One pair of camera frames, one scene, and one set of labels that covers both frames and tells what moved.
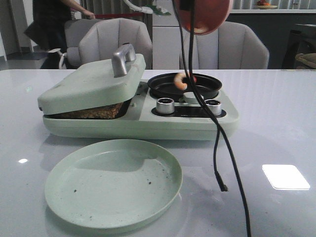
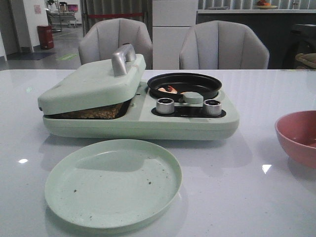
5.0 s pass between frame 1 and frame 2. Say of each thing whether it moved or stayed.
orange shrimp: moved
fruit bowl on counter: stayed
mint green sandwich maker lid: stayed
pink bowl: moved
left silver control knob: stayed
